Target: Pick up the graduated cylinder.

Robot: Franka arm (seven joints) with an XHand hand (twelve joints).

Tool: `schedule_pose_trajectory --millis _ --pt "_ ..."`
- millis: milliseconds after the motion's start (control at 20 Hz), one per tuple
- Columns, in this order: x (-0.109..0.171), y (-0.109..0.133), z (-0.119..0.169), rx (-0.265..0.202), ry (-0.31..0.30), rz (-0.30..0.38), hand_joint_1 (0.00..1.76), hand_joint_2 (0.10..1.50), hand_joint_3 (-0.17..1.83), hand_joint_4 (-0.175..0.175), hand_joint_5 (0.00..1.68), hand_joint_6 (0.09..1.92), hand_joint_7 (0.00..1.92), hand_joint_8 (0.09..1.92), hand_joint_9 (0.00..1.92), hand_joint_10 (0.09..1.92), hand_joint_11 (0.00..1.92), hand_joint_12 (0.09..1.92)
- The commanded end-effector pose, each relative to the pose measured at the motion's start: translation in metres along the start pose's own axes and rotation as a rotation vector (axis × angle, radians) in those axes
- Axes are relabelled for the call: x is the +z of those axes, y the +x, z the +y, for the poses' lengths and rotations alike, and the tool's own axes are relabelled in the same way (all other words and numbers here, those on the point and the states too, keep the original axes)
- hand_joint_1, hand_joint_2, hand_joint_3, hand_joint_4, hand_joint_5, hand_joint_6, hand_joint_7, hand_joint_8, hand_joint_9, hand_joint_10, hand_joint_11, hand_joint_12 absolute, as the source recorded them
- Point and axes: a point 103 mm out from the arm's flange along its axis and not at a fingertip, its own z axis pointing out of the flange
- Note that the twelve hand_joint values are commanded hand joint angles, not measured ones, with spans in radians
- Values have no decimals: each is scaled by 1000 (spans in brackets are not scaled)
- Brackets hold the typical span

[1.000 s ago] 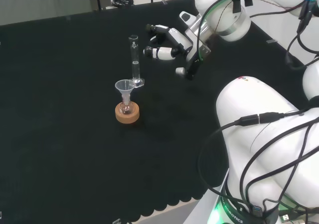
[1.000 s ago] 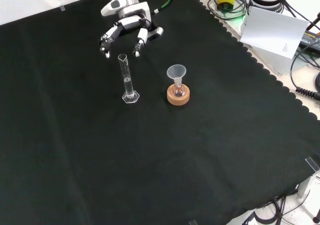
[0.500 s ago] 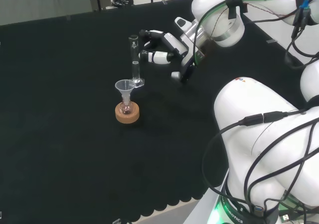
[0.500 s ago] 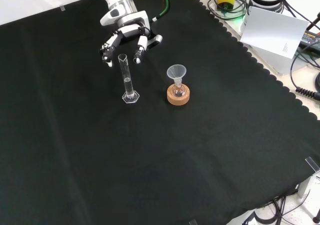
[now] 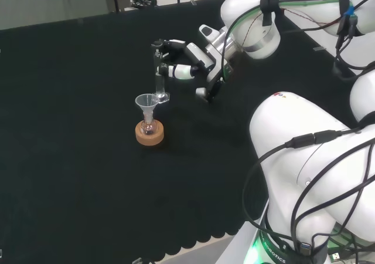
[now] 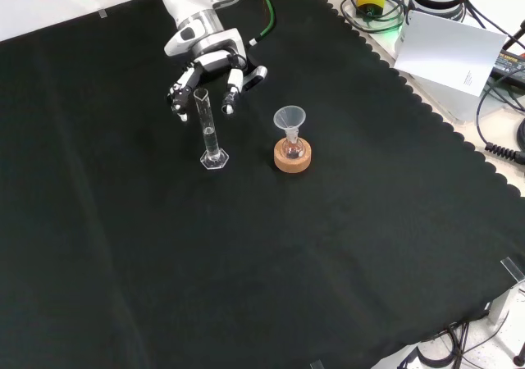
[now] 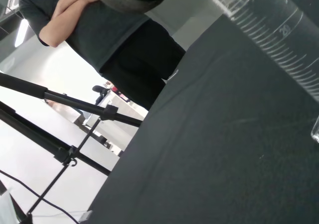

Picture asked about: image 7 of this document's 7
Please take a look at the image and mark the person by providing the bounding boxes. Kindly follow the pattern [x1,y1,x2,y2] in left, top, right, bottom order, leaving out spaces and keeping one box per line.
[18,0,187,111]

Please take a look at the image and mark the clear cloth clip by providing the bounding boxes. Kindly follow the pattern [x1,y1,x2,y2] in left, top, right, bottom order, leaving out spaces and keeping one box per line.
[79,210,93,223]
[167,69,179,82]

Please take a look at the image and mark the black tripod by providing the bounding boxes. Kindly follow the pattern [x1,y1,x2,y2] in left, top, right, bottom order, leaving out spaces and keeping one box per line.
[0,72,143,219]

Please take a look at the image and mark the black bench cloth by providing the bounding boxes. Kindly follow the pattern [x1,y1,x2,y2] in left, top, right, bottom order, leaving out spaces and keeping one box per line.
[86,0,319,224]

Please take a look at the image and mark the thin black floor cable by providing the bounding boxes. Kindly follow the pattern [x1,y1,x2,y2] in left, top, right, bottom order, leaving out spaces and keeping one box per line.
[0,170,78,224]

